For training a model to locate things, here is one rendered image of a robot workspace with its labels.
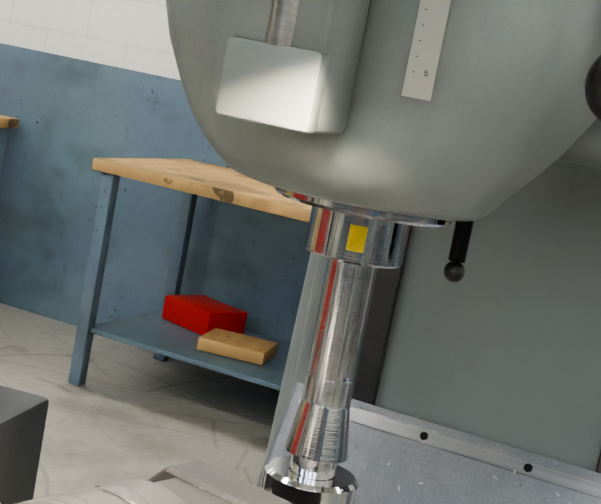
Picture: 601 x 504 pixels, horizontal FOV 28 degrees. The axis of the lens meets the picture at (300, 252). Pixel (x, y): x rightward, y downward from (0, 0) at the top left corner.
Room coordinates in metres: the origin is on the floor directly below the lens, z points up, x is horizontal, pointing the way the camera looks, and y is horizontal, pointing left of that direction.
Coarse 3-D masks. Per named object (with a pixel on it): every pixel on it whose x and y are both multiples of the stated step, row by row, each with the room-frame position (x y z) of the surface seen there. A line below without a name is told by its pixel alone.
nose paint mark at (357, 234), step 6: (354, 228) 0.55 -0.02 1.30; (360, 228) 0.55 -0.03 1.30; (366, 228) 0.55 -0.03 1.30; (354, 234) 0.55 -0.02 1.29; (360, 234) 0.55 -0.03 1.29; (366, 234) 0.55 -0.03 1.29; (348, 240) 0.55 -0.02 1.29; (354, 240) 0.55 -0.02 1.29; (360, 240) 0.55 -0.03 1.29; (348, 246) 0.55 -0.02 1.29; (354, 246) 0.55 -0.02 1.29; (360, 246) 0.55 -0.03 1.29; (360, 252) 0.55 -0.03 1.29
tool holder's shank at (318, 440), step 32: (352, 288) 0.57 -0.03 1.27; (320, 320) 0.57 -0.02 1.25; (352, 320) 0.57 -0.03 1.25; (320, 352) 0.57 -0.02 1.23; (352, 352) 0.57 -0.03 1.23; (320, 384) 0.57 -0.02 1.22; (352, 384) 0.57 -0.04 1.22; (320, 416) 0.57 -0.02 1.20; (288, 448) 0.57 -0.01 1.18; (320, 448) 0.57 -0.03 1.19
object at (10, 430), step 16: (0, 400) 0.70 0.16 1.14; (16, 400) 0.70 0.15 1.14; (32, 400) 0.71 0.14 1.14; (0, 416) 0.67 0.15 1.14; (16, 416) 0.68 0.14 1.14; (32, 416) 0.70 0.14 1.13; (0, 432) 0.66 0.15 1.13; (16, 432) 0.68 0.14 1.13; (32, 432) 0.70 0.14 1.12; (0, 448) 0.66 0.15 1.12; (16, 448) 0.68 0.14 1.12; (32, 448) 0.71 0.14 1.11; (0, 464) 0.67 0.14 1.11; (16, 464) 0.69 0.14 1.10; (32, 464) 0.71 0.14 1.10; (0, 480) 0.67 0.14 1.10; (16, 480) 0.69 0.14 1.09; (32, 480) 0.71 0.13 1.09; (0, 496) 0.67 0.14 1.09; (16, 496) 0.70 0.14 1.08; (32, 496) 0.72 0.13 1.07
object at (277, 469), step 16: (272, 464) 0.58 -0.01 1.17; (288, 464) 0.58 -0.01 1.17; (272, 480) 0.57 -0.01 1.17; (288, 480) 0.56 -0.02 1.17; (304, 480) 0.56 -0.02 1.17; (320, 480) 0.57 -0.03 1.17; (336, 480) 0.57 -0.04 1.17; (352, 480) 0.58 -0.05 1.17; (288, 496) 0.56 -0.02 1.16; (304, 496) 0.56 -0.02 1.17; (320, 496) 0.56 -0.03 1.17; (336, 496) 0.56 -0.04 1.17; (352, 496) 0.57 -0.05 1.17
